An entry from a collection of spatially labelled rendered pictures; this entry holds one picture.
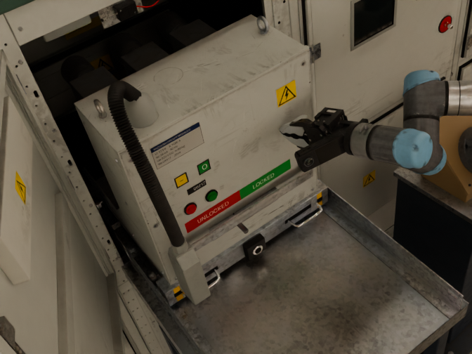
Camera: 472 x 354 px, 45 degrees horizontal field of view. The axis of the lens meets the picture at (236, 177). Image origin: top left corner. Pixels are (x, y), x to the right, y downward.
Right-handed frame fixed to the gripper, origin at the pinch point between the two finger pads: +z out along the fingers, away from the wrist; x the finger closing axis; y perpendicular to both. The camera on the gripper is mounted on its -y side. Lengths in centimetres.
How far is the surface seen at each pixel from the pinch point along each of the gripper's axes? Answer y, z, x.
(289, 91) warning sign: 4.8, -1.5, 8.5
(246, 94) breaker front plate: -5.9, -0.1, 14.5
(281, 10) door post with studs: 24.4, 12.4, 18.8
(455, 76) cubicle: 97, 10, -45
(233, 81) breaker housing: -6.5, 1.8, 18.0
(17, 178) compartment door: -55, 3, 29
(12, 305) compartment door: -70, -9, 19
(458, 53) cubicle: 97, 7, -35
